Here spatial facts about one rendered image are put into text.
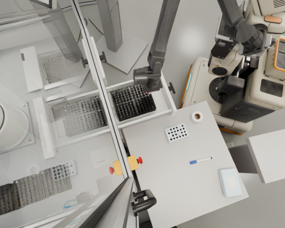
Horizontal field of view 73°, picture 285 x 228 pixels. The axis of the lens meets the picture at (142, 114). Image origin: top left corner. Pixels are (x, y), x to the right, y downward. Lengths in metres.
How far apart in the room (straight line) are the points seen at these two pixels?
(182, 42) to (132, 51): 0.61
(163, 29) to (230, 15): 0.28
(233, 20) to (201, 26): 1.74
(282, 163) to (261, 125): 0.96
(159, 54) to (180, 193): 0.78
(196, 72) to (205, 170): 1.03
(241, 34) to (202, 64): 1.10
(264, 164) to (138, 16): 2.06
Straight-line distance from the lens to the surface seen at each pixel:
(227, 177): 1.24
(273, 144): 1.46
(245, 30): 0.96
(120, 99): 1.14
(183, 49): 2.41
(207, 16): 2.78
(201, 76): 1.95
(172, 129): 1.18
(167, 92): 1.10
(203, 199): 1.25
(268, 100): 1.48
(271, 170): 1.43
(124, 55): 2.25
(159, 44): 0.84
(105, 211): 0.23
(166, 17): 0.82
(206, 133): 1.27
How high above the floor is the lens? 1.93
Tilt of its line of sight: 74 degrees down
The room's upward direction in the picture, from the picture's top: 7 degrees clockwise
